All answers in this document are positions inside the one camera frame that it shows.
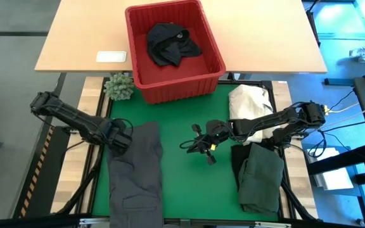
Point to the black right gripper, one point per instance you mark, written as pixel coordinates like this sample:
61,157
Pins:
217,131

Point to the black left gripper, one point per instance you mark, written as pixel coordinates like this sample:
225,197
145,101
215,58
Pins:
120,137

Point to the dark grey garment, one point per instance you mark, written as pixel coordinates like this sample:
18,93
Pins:
138,177

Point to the red ribbed plastic bin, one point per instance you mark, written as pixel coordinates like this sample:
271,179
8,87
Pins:
182,88

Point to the dark green garment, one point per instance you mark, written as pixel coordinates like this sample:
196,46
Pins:
261,180

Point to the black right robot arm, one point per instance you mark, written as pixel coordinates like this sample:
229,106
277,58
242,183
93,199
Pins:
265,122

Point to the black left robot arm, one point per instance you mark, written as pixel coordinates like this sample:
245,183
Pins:
74,118

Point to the green spiky plant ornament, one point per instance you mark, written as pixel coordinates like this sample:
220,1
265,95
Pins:
119,87

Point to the beige garment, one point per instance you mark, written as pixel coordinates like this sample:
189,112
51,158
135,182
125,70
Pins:
249,101

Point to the wooden side board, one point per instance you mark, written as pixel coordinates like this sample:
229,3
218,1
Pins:
68,177
296,177

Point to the green work mat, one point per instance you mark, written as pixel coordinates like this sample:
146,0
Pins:
201,221

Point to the black hazard-striped floor plate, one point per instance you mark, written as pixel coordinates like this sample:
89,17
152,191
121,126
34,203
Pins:
47,171

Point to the white rectangular pad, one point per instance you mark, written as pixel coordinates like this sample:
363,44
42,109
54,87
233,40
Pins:
111,56

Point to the black buttoned garment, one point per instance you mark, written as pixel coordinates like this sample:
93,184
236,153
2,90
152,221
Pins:
166,44

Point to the light wooden desk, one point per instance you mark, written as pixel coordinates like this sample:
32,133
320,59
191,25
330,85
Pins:
265,38

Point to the white box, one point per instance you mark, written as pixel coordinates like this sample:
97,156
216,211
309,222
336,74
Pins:
334,177

